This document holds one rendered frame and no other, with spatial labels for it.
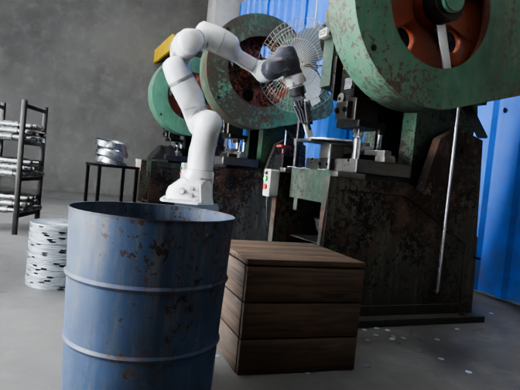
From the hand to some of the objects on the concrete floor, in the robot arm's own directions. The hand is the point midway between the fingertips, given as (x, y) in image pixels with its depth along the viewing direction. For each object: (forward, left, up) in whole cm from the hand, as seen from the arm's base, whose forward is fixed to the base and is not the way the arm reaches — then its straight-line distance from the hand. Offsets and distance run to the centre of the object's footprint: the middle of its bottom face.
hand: (308, 130), depth 225 cm
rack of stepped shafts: (-189, +162, -82) cm, 262 cm away
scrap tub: (-58, -93, -82) cm, 137 cm away
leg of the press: (+48, -14, -82) cm, 96 cm away
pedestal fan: (+46, +108, -82) cm, 143 cm away
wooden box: (-16, -58, -82) cm, 101 cm away
